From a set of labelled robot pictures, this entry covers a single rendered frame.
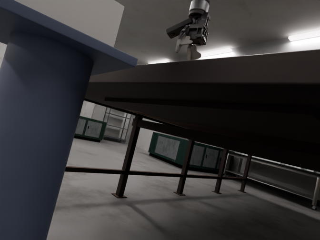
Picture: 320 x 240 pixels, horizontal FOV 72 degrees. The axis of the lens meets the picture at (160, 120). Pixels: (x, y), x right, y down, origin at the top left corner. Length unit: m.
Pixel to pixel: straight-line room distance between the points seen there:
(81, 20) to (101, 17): 0.04
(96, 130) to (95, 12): 6.64
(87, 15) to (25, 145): 0.27
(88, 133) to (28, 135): 6.55
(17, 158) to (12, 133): 0.05
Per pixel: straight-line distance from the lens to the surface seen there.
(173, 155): 5.92
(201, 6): 0.99
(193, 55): 1.00
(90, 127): 7.00
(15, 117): 0.48
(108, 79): 0.80
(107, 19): 0.51
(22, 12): 0.43
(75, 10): 0.49
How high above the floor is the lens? 0.73
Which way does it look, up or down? 3 degrees up
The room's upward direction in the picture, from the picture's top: 14 degrees clockwise
